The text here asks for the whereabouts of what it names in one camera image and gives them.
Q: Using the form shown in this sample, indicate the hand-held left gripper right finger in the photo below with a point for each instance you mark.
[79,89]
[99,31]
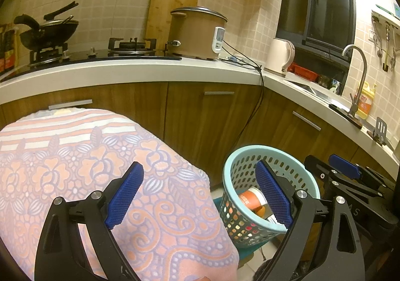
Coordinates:
[275,196]

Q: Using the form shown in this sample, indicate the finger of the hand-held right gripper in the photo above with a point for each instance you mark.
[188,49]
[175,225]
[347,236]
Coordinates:
[315,165]
[343,166]

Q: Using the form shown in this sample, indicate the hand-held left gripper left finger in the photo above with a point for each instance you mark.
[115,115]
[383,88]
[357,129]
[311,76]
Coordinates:
[125,196]

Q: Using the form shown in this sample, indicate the white printed carton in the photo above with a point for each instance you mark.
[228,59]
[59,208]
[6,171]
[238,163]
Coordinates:
[272,219]

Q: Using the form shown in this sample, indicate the orange paper cup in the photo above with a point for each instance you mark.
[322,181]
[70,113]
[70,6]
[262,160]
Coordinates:
[250,198]

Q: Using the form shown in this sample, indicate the light blue plastic basket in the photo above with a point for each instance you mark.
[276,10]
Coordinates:
[237,168]

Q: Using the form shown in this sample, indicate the floral pink blanket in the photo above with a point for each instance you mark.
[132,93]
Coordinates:
[93,159]

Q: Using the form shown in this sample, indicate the metal slotted turner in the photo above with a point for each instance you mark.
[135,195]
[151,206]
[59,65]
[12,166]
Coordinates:
[381,127]

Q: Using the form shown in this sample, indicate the yellow dish soap bottle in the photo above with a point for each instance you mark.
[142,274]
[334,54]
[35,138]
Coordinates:
[365,102]

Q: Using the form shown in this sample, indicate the stainless steel sink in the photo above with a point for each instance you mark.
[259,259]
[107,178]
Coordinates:
[315,90]

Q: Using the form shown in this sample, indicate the metal kitchen faucet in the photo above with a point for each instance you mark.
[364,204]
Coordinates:
[362,80]

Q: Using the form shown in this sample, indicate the wooden kitchen cabinet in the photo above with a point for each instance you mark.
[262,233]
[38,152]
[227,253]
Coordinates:
[187,127]

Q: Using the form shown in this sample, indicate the red plastic tray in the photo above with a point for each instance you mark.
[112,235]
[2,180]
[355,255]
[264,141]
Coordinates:
[304,71]

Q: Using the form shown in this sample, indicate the pale pink electric kettle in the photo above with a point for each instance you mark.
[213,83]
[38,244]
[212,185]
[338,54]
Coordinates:
[278,55]

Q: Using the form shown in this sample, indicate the black gas stove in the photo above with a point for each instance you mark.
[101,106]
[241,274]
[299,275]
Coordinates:
[81,60]

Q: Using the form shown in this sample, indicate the dark window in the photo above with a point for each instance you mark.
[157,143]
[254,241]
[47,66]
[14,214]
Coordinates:
[312,2]

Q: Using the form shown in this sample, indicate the brown rice cooker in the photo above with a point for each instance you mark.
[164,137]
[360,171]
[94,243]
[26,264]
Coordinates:
[193,37]

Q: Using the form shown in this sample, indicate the black wok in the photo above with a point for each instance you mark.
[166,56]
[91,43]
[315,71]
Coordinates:
[50,34]

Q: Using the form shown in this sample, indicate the dark sauce bottle red label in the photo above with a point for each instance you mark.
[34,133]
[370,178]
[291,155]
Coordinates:
[10,52]
[1,52]

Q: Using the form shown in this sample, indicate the wooden cutting board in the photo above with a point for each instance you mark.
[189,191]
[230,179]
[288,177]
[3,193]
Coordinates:
[159,15]

